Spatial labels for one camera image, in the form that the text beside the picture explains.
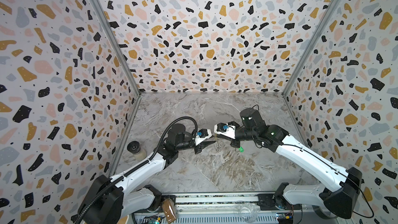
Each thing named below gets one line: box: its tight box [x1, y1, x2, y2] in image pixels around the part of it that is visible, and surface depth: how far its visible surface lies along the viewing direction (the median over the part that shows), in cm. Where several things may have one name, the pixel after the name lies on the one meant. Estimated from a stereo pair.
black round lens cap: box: [126, 140, 140, 154], surface depth 81 cm
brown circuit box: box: [161, 198, 178, 224], surface depth 70 cm
